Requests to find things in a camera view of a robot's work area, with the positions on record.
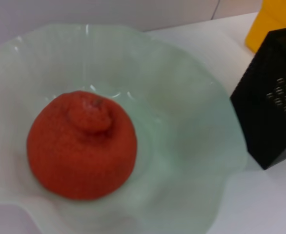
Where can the yellow plastic bin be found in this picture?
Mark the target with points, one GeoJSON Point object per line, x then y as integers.
{"type": "Point", "coordinates": [262, 29]}

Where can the black mesh pen holder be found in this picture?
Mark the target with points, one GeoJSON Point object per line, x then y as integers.
{"type": "Point", "coordinates": [262, 122]}

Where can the red orange fruit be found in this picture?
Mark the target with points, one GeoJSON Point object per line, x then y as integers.
{"type": "Point", "coordinates": [79, 151]}

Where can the translucent glass fruit plate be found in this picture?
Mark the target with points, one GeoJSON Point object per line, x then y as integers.
{"type": "Point", "coordinates": [182, 122]}

